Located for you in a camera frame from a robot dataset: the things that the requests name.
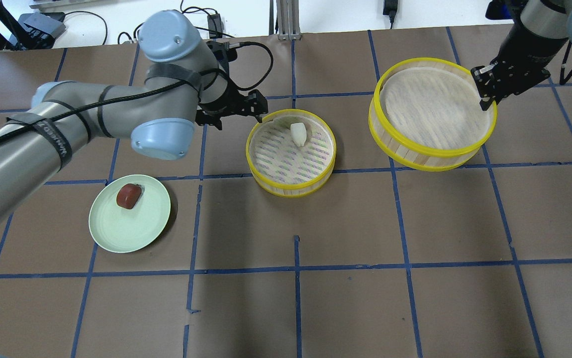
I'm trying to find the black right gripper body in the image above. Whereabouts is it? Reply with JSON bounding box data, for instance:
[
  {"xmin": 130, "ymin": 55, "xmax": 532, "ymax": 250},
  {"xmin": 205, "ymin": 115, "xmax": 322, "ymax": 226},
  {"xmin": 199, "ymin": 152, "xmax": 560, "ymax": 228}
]
[{"xmin": 470, "ymin": 59, "xmax": 551, "ymax": 102}]

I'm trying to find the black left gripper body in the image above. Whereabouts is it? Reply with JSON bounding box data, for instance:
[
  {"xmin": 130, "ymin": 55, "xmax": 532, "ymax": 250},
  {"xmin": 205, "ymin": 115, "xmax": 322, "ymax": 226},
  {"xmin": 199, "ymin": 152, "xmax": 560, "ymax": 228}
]
[{"xmin": 195, "ymin": 89, "xmax": 264, "ymax": 126}]

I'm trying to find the white bun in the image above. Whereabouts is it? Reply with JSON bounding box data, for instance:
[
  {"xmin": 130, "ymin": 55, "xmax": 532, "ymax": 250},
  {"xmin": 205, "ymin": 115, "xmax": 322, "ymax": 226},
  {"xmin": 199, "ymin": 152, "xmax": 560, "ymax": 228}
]
[{"xmin": 290, "ymin": 122, "xmax": 308, "ymax": 148}]

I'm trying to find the yellow steamer layer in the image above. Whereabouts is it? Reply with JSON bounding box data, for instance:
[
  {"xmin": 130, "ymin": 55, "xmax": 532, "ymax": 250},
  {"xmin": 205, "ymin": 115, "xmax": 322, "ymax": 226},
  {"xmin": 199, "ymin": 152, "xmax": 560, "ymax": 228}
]
[
  {"xmin": 245, "ymin": 109, "xmax": 337, "ymax": 198},
  {"xmin": 368, "ymin": 57, "xmax": 498, "ymax": 172}
]

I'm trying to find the brown bun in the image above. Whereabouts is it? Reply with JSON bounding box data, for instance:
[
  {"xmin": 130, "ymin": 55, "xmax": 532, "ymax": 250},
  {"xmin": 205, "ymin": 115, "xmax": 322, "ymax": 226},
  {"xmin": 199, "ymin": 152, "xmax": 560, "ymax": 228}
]
[{"xmin": 115, "ymin": 183, "xmax": 143, "ymax": 209}]

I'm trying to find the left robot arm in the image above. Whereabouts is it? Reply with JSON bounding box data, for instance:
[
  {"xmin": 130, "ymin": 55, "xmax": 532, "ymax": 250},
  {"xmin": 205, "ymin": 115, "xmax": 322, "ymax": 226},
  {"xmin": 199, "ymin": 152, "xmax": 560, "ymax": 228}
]
[{"xmin": 0, "ymin": 10, "xmax": 269, "ymax": 222}]

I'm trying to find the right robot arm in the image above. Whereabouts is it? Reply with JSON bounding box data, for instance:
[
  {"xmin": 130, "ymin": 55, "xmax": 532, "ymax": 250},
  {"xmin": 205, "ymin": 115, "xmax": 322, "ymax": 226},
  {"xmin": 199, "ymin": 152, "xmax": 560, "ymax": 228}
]
[{"xmin": 471, "ymin": 0, "xmax": 572, "ymax": 111}]

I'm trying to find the black power adapter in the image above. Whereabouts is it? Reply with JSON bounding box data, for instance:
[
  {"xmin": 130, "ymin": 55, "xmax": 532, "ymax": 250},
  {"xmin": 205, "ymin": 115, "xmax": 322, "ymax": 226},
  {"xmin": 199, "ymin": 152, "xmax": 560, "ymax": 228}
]
[{"xmin": 207, "ymin": 13, "xmax": 224, "ymax": 36}]

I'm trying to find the light green plate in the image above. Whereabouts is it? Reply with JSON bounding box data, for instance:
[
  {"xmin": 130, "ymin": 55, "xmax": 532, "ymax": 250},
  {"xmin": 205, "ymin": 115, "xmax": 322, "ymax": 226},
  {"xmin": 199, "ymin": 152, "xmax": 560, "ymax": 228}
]
[{"xmin": 88, "ymin": 175, "xmax": 172, "ymax": 254}]

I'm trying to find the aluminium frame post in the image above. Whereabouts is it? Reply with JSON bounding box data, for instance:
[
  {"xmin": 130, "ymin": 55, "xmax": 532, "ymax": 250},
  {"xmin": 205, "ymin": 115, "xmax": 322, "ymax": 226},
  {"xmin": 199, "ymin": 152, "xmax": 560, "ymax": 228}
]
[{"xmin": 275, "ymin": 0, "xmax": 301, "ymax": 41}]

